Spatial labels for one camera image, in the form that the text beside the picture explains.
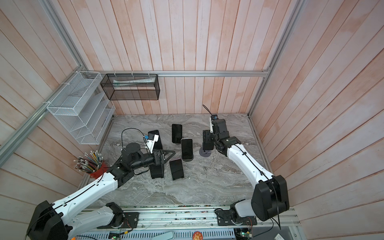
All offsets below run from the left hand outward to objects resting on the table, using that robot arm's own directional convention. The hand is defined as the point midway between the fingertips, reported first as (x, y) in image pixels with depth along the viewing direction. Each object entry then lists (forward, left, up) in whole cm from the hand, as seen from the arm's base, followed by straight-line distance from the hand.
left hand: (171, 155), depth 73 cm
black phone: (+8, -19, +2) cm, 20 cm away
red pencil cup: (-5, +39, -11) cm, 41 cm away
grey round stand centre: (+8, -8, -20) cm, 23 cm away
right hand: (+18, -20, -3) cm, 27 cm away
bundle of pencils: (0, +45, -9) cm, 46 cm away
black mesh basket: (+53, +32, +3) cm, 62 cm away
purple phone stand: (+12, -19, -19) cm, 29 cm away
